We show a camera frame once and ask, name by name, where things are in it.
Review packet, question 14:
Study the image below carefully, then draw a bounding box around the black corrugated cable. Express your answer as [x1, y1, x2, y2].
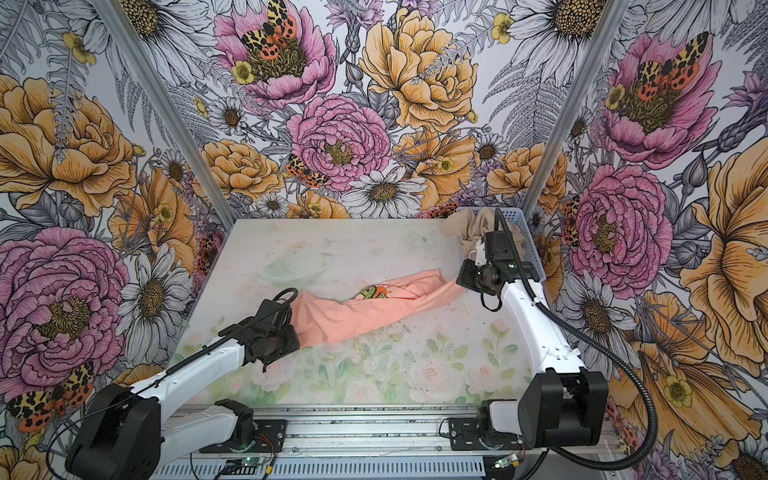
[44, 287, 300, 475]
[493, 208, 659, 480]

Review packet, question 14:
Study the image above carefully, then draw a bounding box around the left aluminium frame post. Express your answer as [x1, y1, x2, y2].
[94, 1, 237, 231]

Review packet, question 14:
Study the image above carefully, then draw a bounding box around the pink printed t-shirt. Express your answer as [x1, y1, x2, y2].
[291, 270, 465, 348]

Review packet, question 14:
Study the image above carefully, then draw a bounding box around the left black corrugated cable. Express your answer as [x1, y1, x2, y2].
[44, 287, 300, 475]

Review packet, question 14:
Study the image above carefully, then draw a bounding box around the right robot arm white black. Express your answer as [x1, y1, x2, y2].
[457, 230, 608, 449]

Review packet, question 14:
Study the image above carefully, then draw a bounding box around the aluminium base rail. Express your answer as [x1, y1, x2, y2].
[149, 405, 619, 457]

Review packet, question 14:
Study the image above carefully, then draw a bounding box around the light blue plastic basket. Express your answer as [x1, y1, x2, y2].
[459, 207, 547, 282]

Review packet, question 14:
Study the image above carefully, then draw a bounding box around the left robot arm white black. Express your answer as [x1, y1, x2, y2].
[65, 289, 299, 479]

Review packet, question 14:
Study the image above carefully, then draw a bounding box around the aluminium frame post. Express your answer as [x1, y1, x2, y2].
[521, 0, 634, 219]
[94, 1, 237, 231]

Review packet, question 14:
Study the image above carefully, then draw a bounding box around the right black corrugated cable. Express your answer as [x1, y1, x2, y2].
[493, 208, 659, 480]

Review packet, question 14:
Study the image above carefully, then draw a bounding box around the beige drawstring garment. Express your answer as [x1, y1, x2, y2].
[441, 208, 495, 259]

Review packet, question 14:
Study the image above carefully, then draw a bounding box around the white vented cable duct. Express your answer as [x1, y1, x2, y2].
[153, 456, 486, 479]

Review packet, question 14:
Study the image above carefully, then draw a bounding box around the right aluminium frame post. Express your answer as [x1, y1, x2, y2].
[521, 0, 634, 219]

